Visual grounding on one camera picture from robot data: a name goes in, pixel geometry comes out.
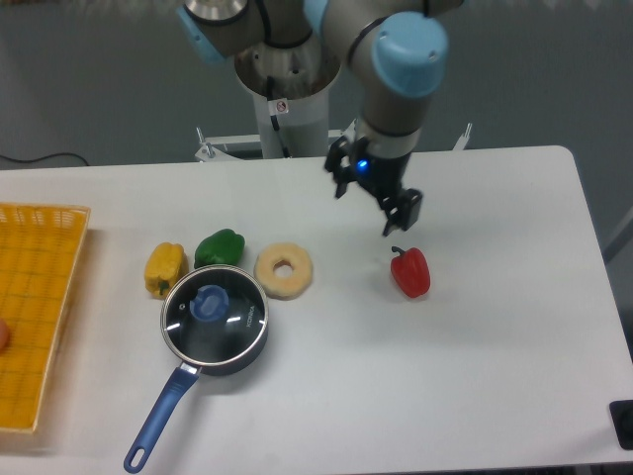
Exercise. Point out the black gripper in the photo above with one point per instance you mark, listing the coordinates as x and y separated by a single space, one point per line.
350 162

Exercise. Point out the glass pot lid blue knob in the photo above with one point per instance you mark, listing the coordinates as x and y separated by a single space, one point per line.
216 318

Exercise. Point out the dark blue saucepan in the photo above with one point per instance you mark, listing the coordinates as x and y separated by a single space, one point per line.
179 382

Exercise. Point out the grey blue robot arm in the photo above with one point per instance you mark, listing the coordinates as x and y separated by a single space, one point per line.
397 51

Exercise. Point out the red bell pepper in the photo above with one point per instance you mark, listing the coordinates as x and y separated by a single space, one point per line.
410 271

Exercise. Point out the beige donut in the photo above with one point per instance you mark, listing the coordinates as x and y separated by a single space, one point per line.
284 270

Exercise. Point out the green bell pepper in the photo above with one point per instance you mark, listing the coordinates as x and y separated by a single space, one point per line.
224 247

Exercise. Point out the yellow bell pepper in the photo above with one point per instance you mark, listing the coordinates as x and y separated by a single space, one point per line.
166 265

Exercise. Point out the black device at table edge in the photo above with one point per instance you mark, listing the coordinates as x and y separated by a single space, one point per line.
622 418

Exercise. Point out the yellow plastic basket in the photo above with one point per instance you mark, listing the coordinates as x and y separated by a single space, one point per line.
40 249

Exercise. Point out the orange object in basket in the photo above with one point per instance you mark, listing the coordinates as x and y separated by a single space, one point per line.
5 334

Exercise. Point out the white table frame bracket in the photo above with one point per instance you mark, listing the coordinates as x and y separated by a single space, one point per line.
462 142

